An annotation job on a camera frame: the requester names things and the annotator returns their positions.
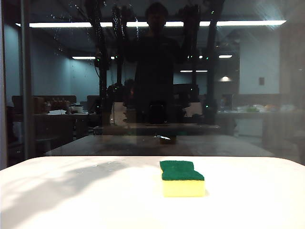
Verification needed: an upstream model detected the grey window frame post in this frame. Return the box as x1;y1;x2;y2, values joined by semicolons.
20;0;33;161

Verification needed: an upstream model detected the green and yellow sponge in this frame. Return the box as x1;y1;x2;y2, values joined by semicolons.
159;160;206;198

